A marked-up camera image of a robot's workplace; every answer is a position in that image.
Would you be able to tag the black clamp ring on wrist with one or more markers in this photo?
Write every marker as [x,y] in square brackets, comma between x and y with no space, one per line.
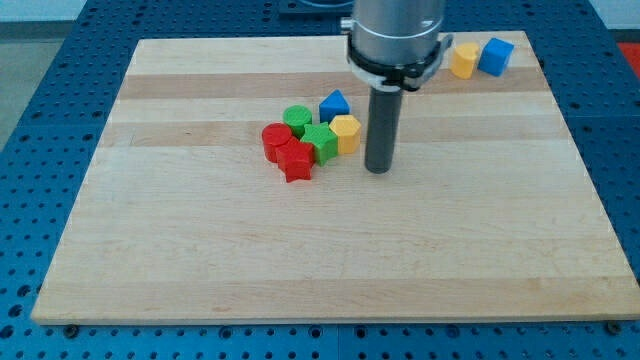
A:
[391,78]

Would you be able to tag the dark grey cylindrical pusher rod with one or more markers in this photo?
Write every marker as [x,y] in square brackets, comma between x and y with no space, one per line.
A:
[383,119]

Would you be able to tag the yellow hexagon block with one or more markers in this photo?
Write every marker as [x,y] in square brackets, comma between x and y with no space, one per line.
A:
[348,130]

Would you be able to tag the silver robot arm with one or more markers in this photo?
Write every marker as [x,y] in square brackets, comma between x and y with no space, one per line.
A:
[394,47]

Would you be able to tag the blue triangle block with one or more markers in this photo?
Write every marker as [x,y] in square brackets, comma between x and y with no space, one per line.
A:
[334,104]

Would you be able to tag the yellow heart block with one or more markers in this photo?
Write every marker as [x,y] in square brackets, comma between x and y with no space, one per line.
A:
[464,58]

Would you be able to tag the green star block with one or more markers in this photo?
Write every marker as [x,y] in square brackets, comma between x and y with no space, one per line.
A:
[324,141]

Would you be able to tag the green cylinder block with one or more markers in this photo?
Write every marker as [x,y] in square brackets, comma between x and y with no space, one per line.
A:
[296,117]

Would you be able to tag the blue cube block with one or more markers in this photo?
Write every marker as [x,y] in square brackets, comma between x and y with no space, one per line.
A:
[495,56]

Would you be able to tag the red star block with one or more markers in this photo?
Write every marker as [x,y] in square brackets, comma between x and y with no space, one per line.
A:
[295,159]

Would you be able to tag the red cylinder block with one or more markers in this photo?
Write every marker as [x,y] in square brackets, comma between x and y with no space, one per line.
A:
[273,136]

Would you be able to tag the light wooden board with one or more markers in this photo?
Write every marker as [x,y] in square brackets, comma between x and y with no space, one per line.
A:
[488,213]

